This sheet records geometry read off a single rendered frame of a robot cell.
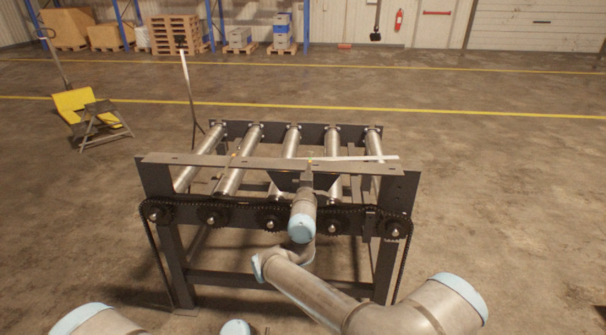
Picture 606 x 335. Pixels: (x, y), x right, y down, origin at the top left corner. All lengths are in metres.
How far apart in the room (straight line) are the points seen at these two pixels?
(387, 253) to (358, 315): 1.07
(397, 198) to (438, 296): 0.89
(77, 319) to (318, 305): 0.45
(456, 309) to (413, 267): 1.91
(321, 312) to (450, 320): 0.26
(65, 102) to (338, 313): 5.68
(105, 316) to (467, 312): 0.63
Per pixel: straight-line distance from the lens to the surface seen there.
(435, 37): 10.74
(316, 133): 2.33
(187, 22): 9.31
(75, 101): 6.06
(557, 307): 2.82
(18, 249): 3.41
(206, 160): 1.44
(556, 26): 12.19
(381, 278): 1.85
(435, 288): 0.68
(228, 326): 1.14
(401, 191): 1.47
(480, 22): 11.10
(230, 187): 1.70
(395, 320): 0.62
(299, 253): 1.09
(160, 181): 1.65
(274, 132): 2.37
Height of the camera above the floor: 1.89
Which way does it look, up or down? 29 degrees down
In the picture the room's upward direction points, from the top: straight up
